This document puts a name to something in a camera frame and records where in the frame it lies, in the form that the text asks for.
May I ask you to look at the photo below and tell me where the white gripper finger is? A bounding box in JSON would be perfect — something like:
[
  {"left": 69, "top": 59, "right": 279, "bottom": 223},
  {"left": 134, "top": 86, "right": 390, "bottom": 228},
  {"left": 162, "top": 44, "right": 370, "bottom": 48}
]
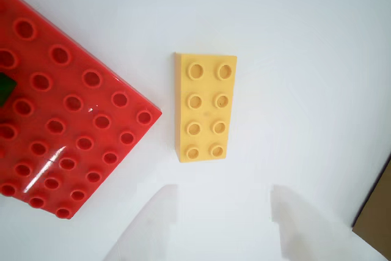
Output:
[
  {"left": 270, "top": 183, "right": 387, "bottom": 261},
  {"left": 102, "top": 183, "right": 180, "bottom": 261}
]

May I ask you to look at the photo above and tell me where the yellow lego brick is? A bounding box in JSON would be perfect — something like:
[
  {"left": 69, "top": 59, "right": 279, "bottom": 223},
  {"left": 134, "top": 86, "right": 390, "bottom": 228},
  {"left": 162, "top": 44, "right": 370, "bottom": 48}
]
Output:
[{"left": 174, "top": 52, "right": 238, "bottom": 164}]

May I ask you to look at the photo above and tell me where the red lego baseplate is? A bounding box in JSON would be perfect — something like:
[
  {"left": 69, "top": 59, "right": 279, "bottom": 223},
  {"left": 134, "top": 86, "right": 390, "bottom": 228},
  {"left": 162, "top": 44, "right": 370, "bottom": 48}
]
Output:
[{"left": 0, "top": 0, "right": 163, "bottom": 221}]

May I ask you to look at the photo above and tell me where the green lego brick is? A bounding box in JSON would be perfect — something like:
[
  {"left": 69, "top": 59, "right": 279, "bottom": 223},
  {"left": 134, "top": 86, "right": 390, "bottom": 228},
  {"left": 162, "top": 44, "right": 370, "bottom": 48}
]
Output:
[{"left": 0, "top": 71, "right": 18, "bottom": 108}]

